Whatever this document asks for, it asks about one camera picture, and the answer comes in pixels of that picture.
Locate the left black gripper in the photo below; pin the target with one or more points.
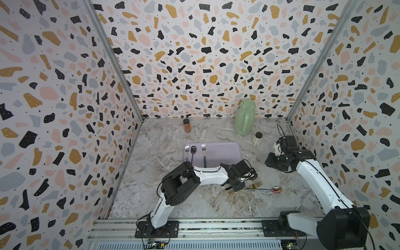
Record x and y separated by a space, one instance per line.
241 187

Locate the white shaker jar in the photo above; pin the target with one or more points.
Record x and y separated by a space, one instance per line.
257 139

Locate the gold fork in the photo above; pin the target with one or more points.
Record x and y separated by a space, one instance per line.
250 187

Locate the black spoon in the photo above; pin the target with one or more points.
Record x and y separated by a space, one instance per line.
193 151

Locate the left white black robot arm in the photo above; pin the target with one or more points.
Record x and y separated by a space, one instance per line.
179 184

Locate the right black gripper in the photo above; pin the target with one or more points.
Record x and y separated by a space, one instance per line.
269 161

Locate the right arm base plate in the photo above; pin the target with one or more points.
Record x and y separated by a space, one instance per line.
273 228

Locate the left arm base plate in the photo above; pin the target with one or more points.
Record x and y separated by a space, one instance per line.
145 229

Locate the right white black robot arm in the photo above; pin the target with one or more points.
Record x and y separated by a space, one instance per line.
344 225

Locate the iridescent spoon blue handle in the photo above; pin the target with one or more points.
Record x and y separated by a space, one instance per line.
275 189

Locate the silver fork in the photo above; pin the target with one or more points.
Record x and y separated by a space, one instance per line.
186 152

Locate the green plastic pitcher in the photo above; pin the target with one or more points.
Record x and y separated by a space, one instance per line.
245 117

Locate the orange spice jar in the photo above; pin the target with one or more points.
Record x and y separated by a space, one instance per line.
187 126

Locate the aluminium rail frame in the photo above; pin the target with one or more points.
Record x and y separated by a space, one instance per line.
197 234

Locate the lilac placemat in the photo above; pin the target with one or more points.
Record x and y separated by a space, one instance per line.
216 153

